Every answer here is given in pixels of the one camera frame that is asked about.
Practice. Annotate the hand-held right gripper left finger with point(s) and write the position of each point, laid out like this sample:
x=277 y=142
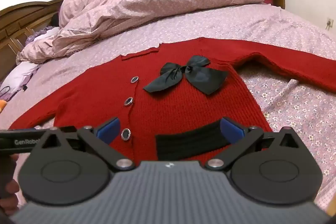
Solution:
x=109 y=130

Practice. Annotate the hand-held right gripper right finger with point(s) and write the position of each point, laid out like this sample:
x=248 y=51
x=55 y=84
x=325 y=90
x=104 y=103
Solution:
x=231 y=129

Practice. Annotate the red knit cardigan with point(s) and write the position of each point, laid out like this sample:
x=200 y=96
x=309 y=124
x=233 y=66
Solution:
x=168 y=108

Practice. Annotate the person's left hand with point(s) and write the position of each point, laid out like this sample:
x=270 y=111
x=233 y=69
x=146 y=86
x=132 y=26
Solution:
x=9 y=201

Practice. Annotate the floral pink bed sheet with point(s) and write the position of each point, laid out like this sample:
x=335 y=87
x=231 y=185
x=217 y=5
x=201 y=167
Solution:
x=288 y=98

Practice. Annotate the purple pillow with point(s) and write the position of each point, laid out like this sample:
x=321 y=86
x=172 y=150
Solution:
x=21 y=74

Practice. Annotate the dark wooden headboard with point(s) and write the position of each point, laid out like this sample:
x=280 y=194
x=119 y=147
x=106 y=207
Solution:
x=15 y=27

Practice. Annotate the pink floral quilt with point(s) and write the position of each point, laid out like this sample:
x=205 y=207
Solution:
x=147 y=6

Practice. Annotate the red thing in shelf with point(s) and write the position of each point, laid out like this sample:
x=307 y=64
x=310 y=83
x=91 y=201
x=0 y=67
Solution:
x=268 y=0

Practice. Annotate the wall socket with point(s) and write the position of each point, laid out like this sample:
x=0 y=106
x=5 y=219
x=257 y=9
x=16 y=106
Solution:
x=328 y=23

